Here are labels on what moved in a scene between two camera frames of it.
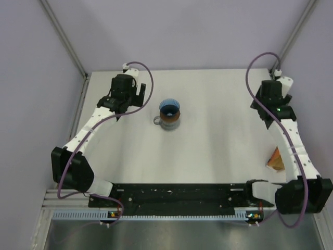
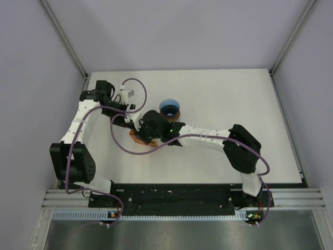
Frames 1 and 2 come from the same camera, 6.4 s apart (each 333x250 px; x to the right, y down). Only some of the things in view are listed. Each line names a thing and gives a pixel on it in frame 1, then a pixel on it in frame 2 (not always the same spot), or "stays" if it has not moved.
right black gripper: (283, 100) -> (139, 134)
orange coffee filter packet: (276, 160) -> (153, 143)
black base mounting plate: (180, 196) stays
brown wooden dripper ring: (169, 119) stays
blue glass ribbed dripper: (169, 107) stays
